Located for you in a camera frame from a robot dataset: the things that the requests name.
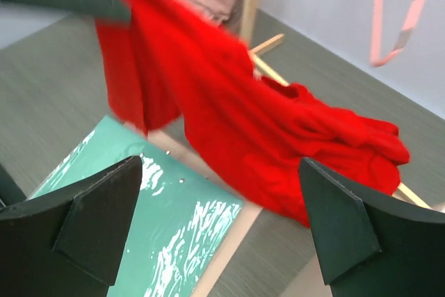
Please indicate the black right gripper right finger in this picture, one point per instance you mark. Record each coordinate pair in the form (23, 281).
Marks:
(369, 243)

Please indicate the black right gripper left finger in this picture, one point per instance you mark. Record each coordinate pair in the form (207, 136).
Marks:
(70, 242)

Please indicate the red t shirt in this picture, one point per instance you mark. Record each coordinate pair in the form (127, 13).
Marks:
(168, 63)

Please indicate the green cutting mat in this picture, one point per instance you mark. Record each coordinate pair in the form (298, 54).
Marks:
(180, 220)

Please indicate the pink board under mat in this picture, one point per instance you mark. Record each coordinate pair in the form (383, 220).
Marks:
(239, 228)

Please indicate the wooden clothes rack frame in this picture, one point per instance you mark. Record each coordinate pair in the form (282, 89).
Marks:
(327, 47)

